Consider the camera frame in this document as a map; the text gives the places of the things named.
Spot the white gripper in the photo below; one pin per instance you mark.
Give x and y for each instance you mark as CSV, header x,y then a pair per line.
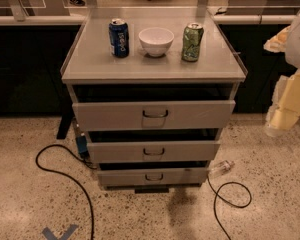
x,y
287,91

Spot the grey bottom drawer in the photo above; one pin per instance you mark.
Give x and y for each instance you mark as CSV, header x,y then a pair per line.
x,y
173,176

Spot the grey drawer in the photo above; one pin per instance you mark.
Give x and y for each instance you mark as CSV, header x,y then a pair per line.
x,y
159,151
153,115
173,176

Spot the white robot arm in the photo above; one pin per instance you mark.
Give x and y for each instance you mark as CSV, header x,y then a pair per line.
x,y
292,52

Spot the grey top drawer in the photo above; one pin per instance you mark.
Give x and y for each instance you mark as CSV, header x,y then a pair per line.
x,y
153,115

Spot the grey middle drawer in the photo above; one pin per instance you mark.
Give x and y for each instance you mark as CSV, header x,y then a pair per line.
x,y
159,151

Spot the grey drawer cabinet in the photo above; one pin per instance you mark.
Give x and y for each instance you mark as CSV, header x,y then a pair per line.
x,y
94,75

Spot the green soda can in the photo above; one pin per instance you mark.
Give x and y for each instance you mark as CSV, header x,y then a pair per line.
x,y
192,37

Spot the clear plastic bottle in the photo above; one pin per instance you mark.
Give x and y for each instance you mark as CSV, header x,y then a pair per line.
x,y
221,168

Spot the white ceramic bowl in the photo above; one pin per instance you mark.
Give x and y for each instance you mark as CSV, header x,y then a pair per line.
x,y
156,41

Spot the blue Pepsi can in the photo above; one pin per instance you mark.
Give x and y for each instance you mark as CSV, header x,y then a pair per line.
x,y
119,37

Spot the blue power adapter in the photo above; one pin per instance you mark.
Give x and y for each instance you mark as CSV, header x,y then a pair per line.
x,y
82,146

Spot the black table leg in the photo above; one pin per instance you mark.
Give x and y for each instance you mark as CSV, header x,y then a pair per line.
x,y
64,125

